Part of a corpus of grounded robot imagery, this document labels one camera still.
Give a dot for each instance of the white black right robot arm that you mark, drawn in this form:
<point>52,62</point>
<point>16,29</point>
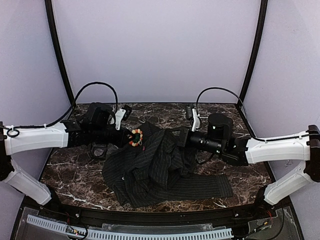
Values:
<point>243,151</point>

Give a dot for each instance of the dark pinstriped garment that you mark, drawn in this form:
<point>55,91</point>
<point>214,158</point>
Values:
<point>158,170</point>

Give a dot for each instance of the black frame post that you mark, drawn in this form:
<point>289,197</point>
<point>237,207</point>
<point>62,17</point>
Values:
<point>57,50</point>
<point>255,48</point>

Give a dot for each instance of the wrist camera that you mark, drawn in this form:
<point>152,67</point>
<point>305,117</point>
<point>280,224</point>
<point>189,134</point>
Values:
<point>193,116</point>
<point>121,115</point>

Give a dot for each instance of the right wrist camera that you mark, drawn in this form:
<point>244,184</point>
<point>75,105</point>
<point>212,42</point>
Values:
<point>193,116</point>

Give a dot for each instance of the black right frame post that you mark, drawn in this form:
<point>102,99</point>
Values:
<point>255,48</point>

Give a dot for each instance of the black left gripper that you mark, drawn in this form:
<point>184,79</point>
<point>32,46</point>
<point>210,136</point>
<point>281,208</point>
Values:
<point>124,136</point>

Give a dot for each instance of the black left frame post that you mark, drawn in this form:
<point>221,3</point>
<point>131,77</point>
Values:
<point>57,50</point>

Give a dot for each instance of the white slotted cable duct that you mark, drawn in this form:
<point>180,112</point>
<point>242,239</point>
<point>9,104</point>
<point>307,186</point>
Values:
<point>130,232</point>

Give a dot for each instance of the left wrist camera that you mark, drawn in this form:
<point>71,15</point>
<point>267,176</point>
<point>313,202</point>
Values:
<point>121,115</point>

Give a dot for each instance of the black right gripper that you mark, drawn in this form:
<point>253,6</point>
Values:
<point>183,136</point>

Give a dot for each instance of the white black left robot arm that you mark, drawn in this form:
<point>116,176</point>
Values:
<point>97,128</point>

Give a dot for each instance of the black square box front left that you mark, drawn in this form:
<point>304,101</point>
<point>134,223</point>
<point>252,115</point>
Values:
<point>102,146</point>

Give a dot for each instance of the black front table rail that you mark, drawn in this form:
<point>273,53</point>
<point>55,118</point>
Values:
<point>233,217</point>

